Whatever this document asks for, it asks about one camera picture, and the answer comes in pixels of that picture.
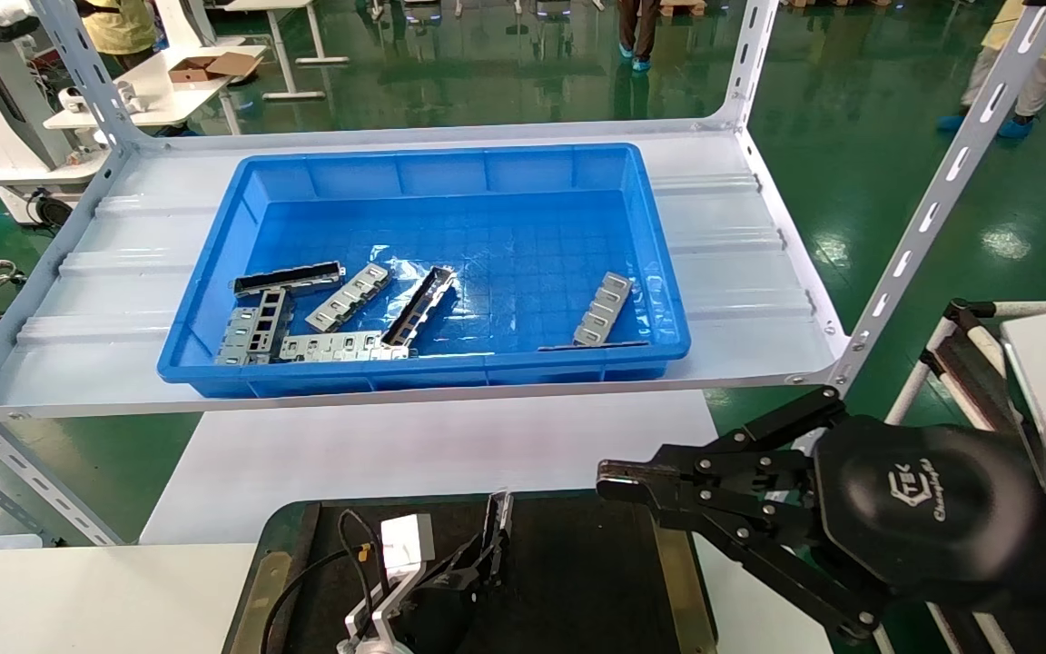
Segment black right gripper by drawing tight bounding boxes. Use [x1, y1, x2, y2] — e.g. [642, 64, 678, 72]
[597, 385, 1046, 642]

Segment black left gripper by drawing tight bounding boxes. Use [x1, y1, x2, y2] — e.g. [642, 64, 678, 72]
[394, 530, 514, 654]

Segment silver metal channel part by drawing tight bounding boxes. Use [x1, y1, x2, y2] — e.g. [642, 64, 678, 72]
[483, 490, 515, 582]

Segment black flat container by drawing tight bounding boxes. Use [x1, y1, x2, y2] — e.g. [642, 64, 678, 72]
[223, 489, 720, 654]

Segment silver slotted metal part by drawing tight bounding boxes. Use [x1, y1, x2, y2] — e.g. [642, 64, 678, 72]
[279, 332, 417, 362]
[572, 272, 636, 348]
[306, 263, 395, 333]

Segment long metal channel part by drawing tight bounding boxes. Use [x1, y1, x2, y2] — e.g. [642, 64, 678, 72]
[381, 265, 459, 350]

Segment clear plastic film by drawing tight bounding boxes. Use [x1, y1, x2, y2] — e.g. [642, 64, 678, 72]
[378, 258, 492, 330]

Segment flat perforated metal plate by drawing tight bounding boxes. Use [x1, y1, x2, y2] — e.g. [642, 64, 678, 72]
[214, 289, 296, 367]

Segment blue plastic bin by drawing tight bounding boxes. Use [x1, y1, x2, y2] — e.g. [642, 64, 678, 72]
[157, 143, 693, 399]

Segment white metal shelving rack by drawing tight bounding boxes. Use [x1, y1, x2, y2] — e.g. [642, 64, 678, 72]
[0, 0, 1046, 548]

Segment person in yellow coat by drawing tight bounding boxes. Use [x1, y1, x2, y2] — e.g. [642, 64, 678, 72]
[935, 0, 1046, 140]
[76, 0, 159, 73]

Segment white table with legs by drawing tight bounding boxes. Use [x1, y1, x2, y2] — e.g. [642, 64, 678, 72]
[214, 0, 353, 102]

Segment open cardboard box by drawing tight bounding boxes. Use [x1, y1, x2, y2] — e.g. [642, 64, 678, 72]
[168, 51, 266, 85]

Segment white work table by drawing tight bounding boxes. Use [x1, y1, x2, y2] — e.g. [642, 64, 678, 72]
[42, 44, 268, 137]

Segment white handheld device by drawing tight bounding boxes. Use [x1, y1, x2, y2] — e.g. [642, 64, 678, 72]
[58, 80, 148, 116]

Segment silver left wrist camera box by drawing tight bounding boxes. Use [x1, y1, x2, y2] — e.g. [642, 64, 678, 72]
[345, 513, 436, 654]

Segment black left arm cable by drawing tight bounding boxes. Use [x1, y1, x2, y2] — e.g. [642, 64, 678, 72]
[260, 509, 383, 654]

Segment white tubular cart frame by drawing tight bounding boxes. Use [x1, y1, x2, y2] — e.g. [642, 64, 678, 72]
[886, 298, 1046, 433]

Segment dark long metal bracket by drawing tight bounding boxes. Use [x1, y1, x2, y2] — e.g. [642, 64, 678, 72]
[233, 262, 346, 300]

